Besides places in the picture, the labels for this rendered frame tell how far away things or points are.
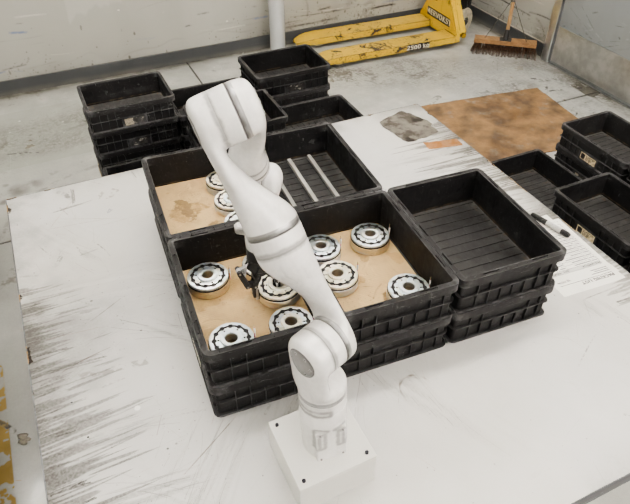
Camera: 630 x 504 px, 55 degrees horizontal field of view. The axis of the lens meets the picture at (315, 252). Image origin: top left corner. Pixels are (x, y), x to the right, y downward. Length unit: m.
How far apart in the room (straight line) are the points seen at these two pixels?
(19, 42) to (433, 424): 3.80
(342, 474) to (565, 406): 0.57
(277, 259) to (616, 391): 0.96
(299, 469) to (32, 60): 3.80
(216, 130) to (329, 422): 0.57
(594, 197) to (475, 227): 1.15
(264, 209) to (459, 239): 0.86
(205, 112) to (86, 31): 3.70
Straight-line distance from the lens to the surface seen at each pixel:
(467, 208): 1.83
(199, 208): 1.80
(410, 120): 2.48
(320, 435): 1.20
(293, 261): 0.97
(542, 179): 3.08
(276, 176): 1.23
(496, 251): 1.69
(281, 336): 1.28
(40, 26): 4.57
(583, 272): 1.91
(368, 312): 1.34
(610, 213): 2.77
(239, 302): 1.50
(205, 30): 4.77
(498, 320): 1.64
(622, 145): 3.28
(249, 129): 0.94
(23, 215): 2.17
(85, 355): 1.65
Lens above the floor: 1.89
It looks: 41 degrees down
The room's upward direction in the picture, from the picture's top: straight up
